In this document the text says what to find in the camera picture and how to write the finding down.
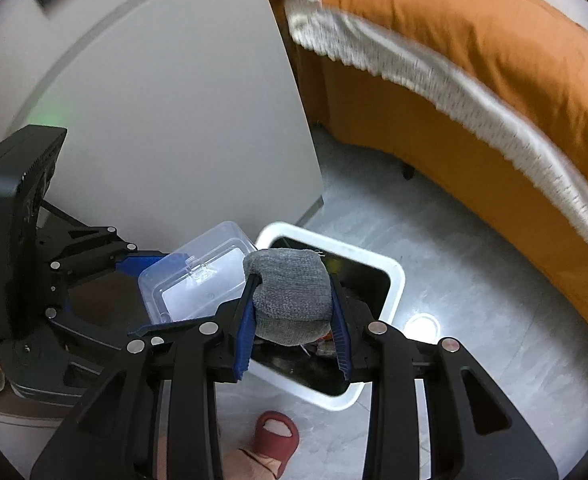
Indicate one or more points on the grey desk side panel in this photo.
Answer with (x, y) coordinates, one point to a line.
(173, 110)

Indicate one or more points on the white waste bin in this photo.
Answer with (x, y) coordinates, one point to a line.
(374, 270)

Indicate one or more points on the person's foot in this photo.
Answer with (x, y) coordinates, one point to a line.
(251, 465)

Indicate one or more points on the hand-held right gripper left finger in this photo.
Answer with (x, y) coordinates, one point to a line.
(245, 332)

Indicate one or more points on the grey sock ball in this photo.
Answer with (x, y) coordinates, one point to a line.
(291, 295)

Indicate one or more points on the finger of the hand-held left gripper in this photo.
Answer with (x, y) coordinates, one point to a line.
(138, 262)
(171, 328)

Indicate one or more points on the white round floor disc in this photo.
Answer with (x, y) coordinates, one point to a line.
(424, 326)

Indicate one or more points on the red slipper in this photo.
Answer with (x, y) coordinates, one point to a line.
(276, 435)

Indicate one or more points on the clear plastic box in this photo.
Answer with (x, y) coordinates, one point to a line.
(193, 280)

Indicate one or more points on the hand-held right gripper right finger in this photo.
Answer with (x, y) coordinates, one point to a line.
(341, 332)

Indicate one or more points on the dark bed leg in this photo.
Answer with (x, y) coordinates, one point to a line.
(408, 170)

